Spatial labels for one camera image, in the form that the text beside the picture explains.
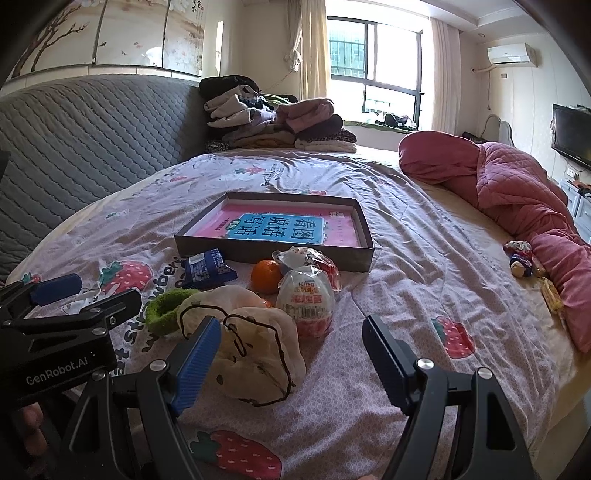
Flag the cream cloth with black trim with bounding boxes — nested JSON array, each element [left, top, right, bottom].
[[177, 285, 307, 408]]

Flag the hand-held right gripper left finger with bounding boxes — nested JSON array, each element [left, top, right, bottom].
[[60, 316, 223, 480]]

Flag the window with dark frame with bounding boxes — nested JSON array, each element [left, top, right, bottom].
[[327, 16, 424, 127]]

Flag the dark clothing heap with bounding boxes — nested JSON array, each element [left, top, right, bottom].
[[374, 113, 419, 130]]

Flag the yellow packet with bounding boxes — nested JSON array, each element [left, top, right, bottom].
[[539, 277, 565, 315]]

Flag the grey quilted headboard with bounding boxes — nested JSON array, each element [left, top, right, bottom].
[[0, 74, 211, 282]]

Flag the pink and blue book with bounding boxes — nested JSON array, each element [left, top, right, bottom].
[[198, 200, 361, 250]]

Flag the floral wall painting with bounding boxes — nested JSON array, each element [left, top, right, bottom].
[[9, 0, 206, 79]]

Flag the white drawer cabinet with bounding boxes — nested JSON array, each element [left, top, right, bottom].
[[558, 178, 591, 241]]

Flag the red white surprise egg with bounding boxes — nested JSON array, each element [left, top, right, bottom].
[[276, 266, 335, 340]]

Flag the black wall television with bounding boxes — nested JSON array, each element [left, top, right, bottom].
[[551, 104, 591, 169]]

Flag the pink quilted blanket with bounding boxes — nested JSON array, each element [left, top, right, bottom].
[[398, 130, 591, 354]]

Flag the beige curtain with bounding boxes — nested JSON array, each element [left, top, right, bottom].
[[429, 16, 467, 134], [298, 0, 331, 100]]

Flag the blue snack packet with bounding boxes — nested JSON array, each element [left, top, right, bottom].
[[179, 248, 238, 291]]

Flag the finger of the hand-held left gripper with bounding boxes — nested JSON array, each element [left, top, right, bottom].
[[0, 273, 84, 320], [0, 288, 143, 340]]

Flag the large orange mandarin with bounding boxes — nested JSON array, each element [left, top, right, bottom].
[[250, 259, 283, 295]]

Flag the grey cardboard box tray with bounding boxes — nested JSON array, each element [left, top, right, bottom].
[[174, 191, 375, 273]]

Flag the blue white surprise egg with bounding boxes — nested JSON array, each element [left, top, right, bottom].
[[271, 246, 342, 291]]

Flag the white chair back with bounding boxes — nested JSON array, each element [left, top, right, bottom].
[[482, 114, 513, 146]]

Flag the strawberry printed bed sheet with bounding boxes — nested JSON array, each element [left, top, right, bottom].
[[7, 152, 573, 480]]

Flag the white air conditioner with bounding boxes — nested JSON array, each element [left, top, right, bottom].
[[486, 43, 539, 68]]

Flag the green fuzzy scrunchie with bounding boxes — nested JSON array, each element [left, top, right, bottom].
[[146, 289, 201, 336]]

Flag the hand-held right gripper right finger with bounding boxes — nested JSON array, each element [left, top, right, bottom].
[[361, 315, 541, 480]]

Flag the small colourful toy figure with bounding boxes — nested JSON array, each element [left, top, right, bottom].
[[502, 240, 546, 278]]

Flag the person's left hand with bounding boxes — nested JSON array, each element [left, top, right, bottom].
[[14, 401, 49, 462]]

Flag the green window seat cushion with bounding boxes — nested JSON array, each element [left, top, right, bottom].
[[344, 119, 416, 134]]

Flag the pile of folded clothes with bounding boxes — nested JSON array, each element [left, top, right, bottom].
[[198, 75, 358, 154]]

